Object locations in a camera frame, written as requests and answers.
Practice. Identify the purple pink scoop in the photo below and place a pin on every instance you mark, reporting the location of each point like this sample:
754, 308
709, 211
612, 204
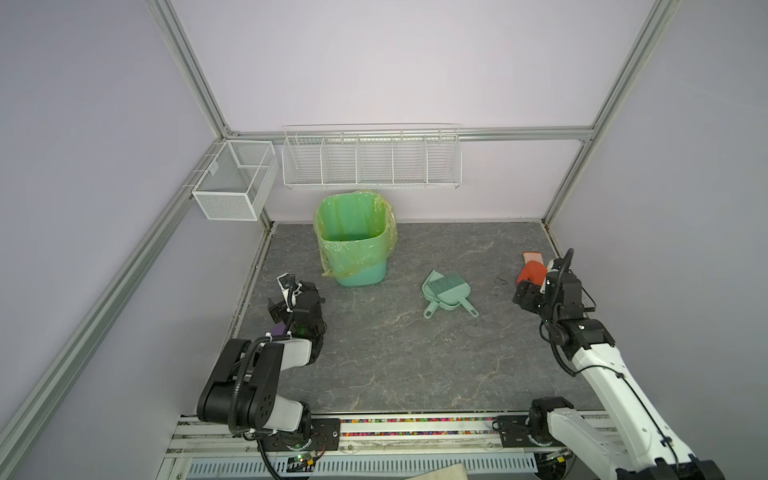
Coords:
278, 329

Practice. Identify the mint green dustpan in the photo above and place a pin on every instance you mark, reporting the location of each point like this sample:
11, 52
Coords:
434, 303

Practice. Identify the green trash bin with bag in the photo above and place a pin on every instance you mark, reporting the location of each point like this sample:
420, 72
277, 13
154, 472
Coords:
356, 233

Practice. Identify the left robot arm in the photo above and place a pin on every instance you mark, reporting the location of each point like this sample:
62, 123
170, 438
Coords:
242, 389

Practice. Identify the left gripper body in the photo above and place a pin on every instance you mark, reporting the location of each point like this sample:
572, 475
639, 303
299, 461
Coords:
280, 310

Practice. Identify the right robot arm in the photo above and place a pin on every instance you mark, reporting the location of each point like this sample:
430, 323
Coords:
583, 347

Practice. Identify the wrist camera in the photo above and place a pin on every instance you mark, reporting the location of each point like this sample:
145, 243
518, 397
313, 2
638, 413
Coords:
287, 283
553, 269

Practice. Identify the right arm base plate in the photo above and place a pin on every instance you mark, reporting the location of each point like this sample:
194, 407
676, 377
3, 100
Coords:
515, 431

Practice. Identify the small white wire basket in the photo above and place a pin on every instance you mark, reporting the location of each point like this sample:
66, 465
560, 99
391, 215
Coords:
237, 181

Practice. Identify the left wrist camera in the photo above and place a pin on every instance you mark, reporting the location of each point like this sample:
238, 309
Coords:
287, 283

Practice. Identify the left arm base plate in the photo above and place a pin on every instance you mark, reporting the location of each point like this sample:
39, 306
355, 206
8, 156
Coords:
317, 435

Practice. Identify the long white wire basket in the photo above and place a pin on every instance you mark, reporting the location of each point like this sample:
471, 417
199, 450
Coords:
372, 156

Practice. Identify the mint green hand brush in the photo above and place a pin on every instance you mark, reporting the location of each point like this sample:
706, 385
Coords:
453, 289

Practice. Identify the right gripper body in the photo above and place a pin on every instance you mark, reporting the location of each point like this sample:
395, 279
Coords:
532, 298

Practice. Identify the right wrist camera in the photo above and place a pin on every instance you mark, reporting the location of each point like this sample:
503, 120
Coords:
553, 269

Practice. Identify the red rubber glove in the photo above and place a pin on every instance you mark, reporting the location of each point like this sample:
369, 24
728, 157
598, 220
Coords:
534, 269

